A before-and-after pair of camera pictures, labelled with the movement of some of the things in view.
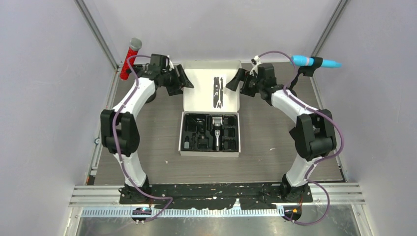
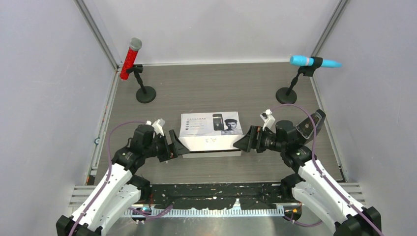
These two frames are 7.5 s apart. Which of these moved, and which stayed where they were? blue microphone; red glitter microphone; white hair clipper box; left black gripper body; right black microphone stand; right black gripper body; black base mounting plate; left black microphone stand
Moved: left black gripper body; right black gripper body; white hair clipper box
Stayed: left black microphone stand; blue microphone; red glitter microphone; black base mounting plate; right black microphone stand
